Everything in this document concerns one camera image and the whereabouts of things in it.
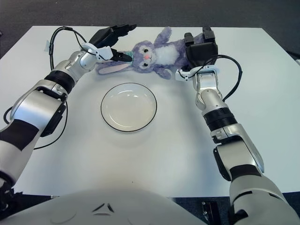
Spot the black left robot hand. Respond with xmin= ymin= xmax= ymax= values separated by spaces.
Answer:
xmin=89 ymin=23 xmax=137 ymax=63

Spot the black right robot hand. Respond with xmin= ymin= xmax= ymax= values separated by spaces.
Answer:
xmin=182 ymin=26 xmax=220 ymax=71

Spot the purple plush bunny doll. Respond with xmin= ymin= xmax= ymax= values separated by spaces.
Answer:
xmin=96 ymin=26 xmax=207 ymax=80

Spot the white plate with black rim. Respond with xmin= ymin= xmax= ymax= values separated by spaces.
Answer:
xmin=100 ymin=82 xmax=158 ymax=134

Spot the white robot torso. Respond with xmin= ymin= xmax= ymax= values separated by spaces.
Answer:
xmin=4 ymin=187 xmax=207 ymax=225

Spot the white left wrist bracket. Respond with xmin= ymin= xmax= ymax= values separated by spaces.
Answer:
xmin=81 ymin=42 xmax=113 ymax=61

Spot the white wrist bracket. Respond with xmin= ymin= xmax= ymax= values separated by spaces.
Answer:
xmin=81 ymin=42 xmax=113 ymax=61
xmin=175 ymin=65 xmax=220 ymax=82

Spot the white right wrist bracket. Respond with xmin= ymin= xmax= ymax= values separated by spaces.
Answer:
xmin=175 ymin=65 xmax=220 ymax=82

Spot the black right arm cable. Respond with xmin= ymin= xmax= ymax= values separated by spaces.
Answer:
xmin=212 ymin=54 xmax=242 ymax=101

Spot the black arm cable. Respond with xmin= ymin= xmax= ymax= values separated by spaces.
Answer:
xmin=2 ymin=26 xmax=89 ymax=150
xmin=212 ymin=54 xmax=242 ymax=101

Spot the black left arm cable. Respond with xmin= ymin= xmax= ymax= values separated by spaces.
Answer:
xmin=2 ymin=26 xmax=89 ymax=150

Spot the black metal stand bracket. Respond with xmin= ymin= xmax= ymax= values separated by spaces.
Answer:
xmin=201 ymin=201 xmax=222 ymax=225

